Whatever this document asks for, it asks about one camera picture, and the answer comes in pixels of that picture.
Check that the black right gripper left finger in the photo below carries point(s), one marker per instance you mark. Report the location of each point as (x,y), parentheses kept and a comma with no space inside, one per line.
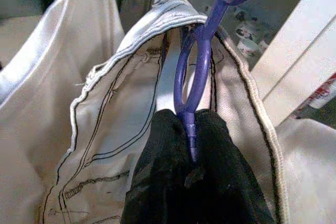
(160,171)

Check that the white printed ceramic mug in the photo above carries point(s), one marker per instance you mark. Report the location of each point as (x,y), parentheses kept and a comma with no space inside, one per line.
(248,47)

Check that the white red printed package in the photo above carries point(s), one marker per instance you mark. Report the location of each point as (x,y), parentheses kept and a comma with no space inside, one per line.
(319,95)

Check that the white t-shirt black letters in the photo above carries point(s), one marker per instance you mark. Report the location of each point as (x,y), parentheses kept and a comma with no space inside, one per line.
(86,37)

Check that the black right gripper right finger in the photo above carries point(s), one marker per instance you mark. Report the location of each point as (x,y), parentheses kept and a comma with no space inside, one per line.
(225,182)

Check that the purple plastic clothes hanger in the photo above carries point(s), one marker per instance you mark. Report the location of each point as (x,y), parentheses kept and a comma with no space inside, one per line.
(203,69)

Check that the plain white t-shirt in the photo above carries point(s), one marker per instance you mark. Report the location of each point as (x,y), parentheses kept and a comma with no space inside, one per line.
(118,119)

